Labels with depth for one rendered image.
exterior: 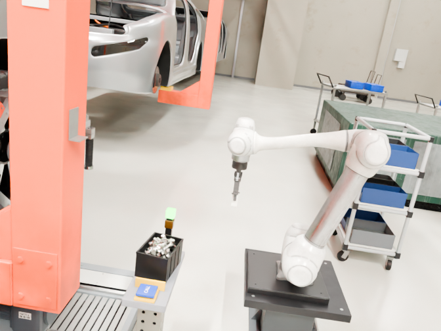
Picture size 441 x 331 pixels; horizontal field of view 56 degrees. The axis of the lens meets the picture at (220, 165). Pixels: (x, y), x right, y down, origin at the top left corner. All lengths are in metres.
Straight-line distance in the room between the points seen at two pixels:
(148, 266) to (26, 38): 0.98
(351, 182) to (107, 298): 1.37
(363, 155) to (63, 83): 1.14
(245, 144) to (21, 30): 0.95
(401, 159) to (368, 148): 1.30
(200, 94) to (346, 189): 3.77
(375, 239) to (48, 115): 2.50
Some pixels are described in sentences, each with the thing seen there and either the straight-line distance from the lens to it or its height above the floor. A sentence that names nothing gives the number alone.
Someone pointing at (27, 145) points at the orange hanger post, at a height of 1.07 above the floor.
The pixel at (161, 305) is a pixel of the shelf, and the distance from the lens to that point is 1.66.
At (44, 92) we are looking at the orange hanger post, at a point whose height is 1.23.
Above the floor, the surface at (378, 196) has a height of 0.53.
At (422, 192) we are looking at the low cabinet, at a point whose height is 0.20.
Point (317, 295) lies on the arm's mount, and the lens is 2.10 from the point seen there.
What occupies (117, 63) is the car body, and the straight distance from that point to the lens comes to 4.32.
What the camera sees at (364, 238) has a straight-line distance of 3.17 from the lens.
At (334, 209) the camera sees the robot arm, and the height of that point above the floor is 0.80.
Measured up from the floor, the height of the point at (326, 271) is 0.30.
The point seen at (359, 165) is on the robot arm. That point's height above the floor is 1.01.
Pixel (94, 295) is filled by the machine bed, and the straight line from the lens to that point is 2.38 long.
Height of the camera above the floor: 1.44
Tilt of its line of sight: 17 degrees down
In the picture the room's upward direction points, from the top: 8 degrees clockwise
